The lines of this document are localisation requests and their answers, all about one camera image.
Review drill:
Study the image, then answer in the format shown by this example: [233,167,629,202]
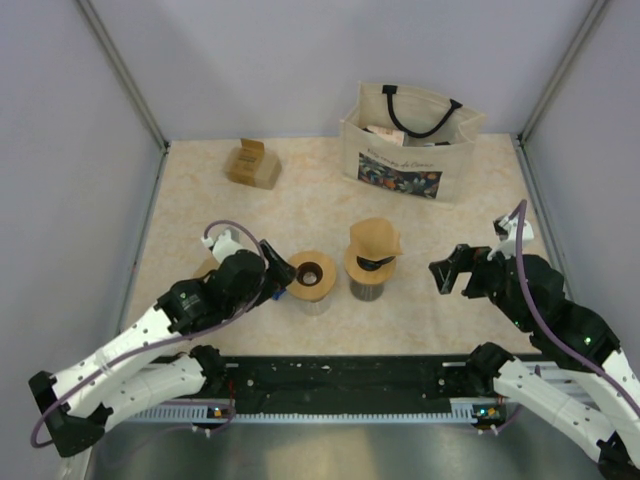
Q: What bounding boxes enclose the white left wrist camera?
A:
[201,227,244,264]

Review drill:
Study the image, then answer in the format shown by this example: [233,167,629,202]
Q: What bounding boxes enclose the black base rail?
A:
[195,355,498,416]

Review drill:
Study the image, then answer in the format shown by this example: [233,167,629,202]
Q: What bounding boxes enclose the smoked glass carafe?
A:
[350,280,385,302]

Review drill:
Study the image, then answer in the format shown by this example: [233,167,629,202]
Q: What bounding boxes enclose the brown paper coffee filter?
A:
[350,217,403,261]

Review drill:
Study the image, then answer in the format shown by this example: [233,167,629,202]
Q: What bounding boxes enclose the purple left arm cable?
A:
[30,219,269,447]

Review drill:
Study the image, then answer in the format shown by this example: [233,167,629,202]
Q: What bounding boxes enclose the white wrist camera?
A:
[487,215,535,261]
[201,227,244,264]

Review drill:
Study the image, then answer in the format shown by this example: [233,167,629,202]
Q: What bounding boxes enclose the wooden ring stand front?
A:
[287,250,337,302]

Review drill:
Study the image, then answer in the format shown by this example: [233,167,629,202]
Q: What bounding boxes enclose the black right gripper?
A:
[428,239,532,331]

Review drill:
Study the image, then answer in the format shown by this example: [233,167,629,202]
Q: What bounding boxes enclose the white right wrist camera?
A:
[487,215,535,261]

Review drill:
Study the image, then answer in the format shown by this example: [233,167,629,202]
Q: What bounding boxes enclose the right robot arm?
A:
[429,244,639,479]

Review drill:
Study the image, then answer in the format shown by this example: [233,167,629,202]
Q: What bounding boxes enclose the wooden dripper ring stand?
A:
[344,247,398,285]

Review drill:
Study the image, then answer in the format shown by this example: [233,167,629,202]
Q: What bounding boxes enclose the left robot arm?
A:
[28,240,297,458]

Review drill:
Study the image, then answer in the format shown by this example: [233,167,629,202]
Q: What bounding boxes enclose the clear glass beaker wooden collar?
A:
[299,297,331,317]

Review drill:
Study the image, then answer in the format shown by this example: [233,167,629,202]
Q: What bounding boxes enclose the cream canvas tote bag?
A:
[340,82,486,205]

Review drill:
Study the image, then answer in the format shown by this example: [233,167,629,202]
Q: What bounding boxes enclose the blue glass dripper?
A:
[272,288,287,301]
[356,256,396,272]

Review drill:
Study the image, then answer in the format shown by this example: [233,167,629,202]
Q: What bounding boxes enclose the brown paper filter stack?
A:
[193,256,220,278]

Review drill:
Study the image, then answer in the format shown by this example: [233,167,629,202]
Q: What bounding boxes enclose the brown cardboard box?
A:
[224,138,282,190]

